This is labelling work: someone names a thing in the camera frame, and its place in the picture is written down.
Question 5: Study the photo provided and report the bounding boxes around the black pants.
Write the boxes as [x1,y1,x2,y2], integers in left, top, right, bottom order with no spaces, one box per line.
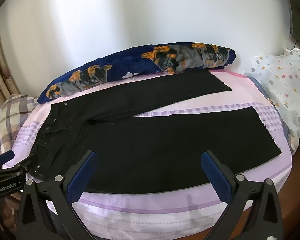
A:
[30,69,282,195]

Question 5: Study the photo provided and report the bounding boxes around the beige curtain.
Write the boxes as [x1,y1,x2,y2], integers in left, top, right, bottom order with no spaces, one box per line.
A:
[0,15,20,110]

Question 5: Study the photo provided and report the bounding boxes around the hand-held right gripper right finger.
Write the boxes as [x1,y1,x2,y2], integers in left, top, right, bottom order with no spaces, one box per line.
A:
[201,150,285,240]

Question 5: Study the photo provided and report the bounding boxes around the navy pillow with orange print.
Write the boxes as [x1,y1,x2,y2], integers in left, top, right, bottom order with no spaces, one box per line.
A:
[37,43,237,104]

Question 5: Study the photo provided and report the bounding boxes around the white dotted cloth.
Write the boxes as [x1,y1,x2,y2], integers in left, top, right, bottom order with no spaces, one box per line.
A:
[245,48,300,153]

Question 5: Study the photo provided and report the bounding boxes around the pink checked bed sheet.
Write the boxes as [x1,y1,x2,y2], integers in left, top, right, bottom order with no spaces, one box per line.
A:
[2,70,298,240]

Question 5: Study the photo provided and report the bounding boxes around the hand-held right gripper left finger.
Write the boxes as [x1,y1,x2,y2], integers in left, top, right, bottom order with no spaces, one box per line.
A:
[15,150,98,240]

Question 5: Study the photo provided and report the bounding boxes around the plaid pillow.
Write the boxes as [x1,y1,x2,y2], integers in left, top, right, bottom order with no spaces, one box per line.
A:
[0,94,39,155]

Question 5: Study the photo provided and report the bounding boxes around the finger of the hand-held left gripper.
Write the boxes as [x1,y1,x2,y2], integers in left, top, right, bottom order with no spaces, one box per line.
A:
[0,150,16,166]
[14,154,41,178]

